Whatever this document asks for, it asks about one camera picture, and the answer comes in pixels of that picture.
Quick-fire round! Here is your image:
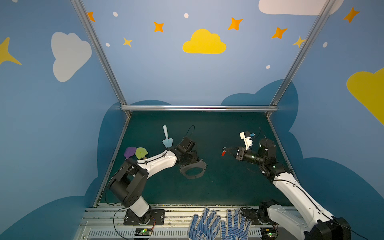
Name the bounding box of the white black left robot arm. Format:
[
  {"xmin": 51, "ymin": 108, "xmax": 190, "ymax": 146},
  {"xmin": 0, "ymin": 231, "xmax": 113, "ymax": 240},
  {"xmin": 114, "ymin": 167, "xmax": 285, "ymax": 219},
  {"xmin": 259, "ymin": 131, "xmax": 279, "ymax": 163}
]
[{"xmin": 107, "ymin": 137, "xmax": 207, "ymax": 225}]

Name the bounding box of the left blue dotted work glove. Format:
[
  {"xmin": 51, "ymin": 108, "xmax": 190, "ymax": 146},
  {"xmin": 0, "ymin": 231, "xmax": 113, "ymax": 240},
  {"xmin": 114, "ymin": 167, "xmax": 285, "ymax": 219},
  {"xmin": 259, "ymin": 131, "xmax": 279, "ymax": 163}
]
[{"xmin": 188, "ymin": 208, "xmax": 221, "ymax": 240}]

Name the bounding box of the purple toy spatula pink handle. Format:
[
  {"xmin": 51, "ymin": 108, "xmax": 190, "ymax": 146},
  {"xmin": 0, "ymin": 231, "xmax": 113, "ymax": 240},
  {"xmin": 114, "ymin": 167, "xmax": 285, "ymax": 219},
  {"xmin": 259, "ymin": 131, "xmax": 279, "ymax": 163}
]
[{"xmin": 124, "ymin": 147, "xmax": 137, "ymax": 159}]

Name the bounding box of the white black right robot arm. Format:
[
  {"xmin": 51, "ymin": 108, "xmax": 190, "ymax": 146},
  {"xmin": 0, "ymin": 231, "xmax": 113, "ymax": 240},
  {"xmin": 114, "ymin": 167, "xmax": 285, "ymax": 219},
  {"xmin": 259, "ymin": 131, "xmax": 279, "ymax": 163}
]
[{"xmin": 235, "ymin": 133, "xmax": 352, "ymax": 240}]

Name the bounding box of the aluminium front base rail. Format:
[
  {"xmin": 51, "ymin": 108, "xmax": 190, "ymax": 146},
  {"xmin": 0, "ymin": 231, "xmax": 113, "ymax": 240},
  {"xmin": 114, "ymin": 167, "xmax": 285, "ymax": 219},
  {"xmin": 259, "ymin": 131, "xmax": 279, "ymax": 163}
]
[{"xmin": 73, "ymin": 205, "xmax": 334, "ymax": 240}]

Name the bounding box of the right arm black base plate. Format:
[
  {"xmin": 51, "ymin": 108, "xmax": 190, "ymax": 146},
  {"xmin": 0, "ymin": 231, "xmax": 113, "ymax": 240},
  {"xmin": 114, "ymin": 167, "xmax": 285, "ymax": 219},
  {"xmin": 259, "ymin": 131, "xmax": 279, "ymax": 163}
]
[{"xmin": 240, "ymin": 207, "xmax": 269, "ymax": 225}]

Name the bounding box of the aluminium frame post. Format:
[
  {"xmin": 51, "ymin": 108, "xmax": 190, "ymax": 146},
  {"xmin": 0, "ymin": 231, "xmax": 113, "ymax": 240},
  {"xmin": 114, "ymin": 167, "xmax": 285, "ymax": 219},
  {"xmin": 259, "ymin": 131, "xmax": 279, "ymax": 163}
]
[
  {"xmin": 266, "ymin": 0, "xmax": 336, "ymax": 119},
  {"xmin": 71, "ymin": 0, "xmax": 127, "ymax": 107}
]

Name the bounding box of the right blue dotted work glove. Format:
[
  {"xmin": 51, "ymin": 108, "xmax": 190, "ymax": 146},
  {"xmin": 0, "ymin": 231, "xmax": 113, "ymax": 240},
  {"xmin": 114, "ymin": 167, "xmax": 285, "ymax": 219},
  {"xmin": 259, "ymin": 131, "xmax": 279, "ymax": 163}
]
[{"xmin": 221, "ymin": 210, "xmax": 252, "ymax": 240}]

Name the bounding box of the red key tag with keyring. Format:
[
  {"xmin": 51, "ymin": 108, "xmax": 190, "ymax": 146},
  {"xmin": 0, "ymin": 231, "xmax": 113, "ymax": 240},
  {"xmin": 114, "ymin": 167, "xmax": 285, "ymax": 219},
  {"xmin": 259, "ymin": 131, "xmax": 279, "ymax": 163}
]
[{"xmin": 222, "ymin": 147, "xmax": 227, "ymax": 157}]

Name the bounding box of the aluminium frame right post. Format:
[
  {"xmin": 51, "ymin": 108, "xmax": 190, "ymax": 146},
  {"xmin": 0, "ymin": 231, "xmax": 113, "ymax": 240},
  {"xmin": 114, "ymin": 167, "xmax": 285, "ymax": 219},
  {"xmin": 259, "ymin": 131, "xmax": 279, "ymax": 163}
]
[{"xmin": 266, "ymin": 0, "xmax": 336, "ymax": 119}]

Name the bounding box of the blue dotted work glove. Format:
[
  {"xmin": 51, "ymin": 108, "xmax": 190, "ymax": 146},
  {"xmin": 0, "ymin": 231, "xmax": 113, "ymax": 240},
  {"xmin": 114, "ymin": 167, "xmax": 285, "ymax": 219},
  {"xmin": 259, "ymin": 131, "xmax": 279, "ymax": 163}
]
[
  {"xmin": 188, "ymin": 208, "xmax": 221, "ymax": 240},
  {"xmin": 221, "ymin": 210, "xmax": 252, "ymax": 240}
]

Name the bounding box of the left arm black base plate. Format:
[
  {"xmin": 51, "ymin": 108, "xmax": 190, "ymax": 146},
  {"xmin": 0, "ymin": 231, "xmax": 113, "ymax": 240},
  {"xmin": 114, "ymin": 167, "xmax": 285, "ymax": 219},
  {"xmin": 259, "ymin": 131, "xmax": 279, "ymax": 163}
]
[{"xmin": 124, "ymin": 209, "xmax": 166, "ymax": 226}]

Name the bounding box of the aluminium frame left post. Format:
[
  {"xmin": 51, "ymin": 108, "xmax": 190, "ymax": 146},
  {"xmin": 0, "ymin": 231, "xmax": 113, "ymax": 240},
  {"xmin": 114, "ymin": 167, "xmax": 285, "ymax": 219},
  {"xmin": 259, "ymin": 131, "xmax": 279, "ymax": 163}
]
[{"xmin": 71, "ymin": 0, "xmax": 127, "ymax": 107}]

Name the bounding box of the grey perforated metal ring plate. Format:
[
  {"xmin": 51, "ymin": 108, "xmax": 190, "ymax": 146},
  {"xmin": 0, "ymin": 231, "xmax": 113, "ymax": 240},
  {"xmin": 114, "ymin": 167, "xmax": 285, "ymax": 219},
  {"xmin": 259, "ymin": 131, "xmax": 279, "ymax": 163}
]
[{"xmin": 180, "ymin": 160, "xmax": 207, "ymax": 180}]

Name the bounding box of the light blue toy shovel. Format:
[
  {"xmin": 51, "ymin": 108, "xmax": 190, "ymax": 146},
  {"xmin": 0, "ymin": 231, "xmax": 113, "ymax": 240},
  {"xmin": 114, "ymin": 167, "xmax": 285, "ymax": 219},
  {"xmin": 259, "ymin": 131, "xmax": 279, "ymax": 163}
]
[{"xmin": 162, "ymin": 125, "xmax": 173, "ymax": 149}]

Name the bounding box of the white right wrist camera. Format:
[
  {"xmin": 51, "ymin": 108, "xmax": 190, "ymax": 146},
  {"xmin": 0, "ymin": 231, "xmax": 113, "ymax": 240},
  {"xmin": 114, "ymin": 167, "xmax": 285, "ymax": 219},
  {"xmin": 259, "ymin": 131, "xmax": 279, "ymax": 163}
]
[{"xmin": 240, "ymin": 131, "xmax": 255, "ymax": 150}]

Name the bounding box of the aluminium frame back rail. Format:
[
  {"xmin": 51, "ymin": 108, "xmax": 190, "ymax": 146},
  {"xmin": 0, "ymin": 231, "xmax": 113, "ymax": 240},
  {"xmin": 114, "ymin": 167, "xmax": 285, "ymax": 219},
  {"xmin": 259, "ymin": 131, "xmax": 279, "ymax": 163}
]
[{"xmin": 121, "ymin": 105, "xmax": 278, "ymax": 112}]

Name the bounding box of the green toy spatula wooden handle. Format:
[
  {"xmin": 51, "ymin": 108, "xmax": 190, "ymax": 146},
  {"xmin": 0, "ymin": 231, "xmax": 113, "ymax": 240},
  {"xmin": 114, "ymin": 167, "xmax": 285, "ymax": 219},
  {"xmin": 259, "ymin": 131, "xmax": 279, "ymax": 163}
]
[{"xmin": 135, "ymin": 147, "xmax": 148, "ymax": 160}]

